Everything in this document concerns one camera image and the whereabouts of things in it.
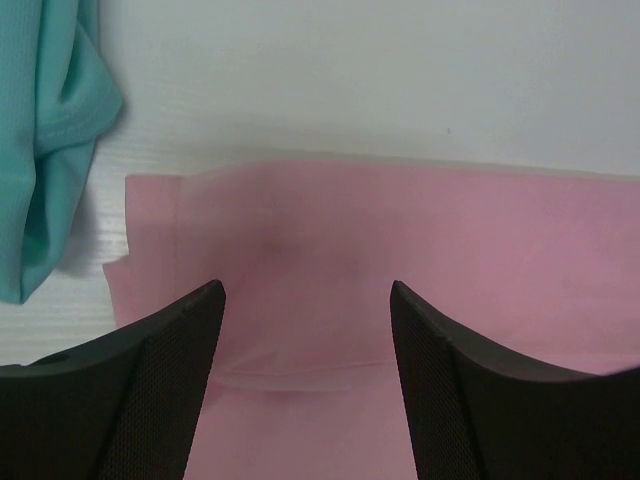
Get pink t shirt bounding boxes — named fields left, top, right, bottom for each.
left=104, top=161, right=639, bottom=479

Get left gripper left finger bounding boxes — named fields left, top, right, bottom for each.
left=1, top=280, right=225, bottom=479

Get teal folded t shirt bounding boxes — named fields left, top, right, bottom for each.
left=1, top=0, right=122, bottom=304

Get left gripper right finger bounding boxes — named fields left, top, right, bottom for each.
left=390, top=281, right=639, bottom=479

